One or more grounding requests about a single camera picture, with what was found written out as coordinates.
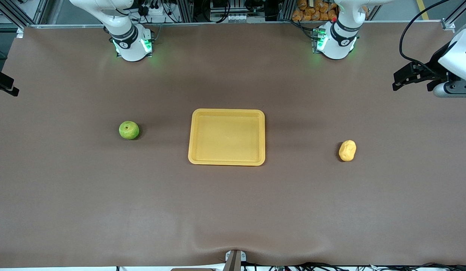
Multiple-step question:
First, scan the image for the yellow potato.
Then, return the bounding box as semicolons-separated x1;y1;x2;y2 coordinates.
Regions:
338;140;357;162

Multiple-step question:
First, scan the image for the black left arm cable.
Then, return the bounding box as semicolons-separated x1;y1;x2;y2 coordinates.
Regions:
399;0;452;74

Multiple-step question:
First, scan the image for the yellow plastic tray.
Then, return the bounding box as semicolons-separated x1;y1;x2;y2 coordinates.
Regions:
188;108;266;166

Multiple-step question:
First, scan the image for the bag of orange snacks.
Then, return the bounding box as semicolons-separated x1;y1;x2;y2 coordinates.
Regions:
292;0;338;22

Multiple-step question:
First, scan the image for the white power strip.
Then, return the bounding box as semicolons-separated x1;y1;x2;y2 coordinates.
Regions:
141;0;169;16

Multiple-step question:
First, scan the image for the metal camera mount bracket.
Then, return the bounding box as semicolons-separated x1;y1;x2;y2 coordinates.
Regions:
225;250;247;271

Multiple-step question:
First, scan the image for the green apple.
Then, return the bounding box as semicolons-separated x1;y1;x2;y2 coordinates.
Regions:
118;120;140;140

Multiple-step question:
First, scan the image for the aluminium frame post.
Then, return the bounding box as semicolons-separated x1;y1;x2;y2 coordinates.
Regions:
442;0;466;31

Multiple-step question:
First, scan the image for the brown table mat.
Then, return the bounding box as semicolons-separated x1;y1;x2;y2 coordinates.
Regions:
0;22;466;268

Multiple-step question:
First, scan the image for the silver table edge rail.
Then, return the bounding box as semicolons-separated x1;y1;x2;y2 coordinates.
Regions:
17;20;455;30

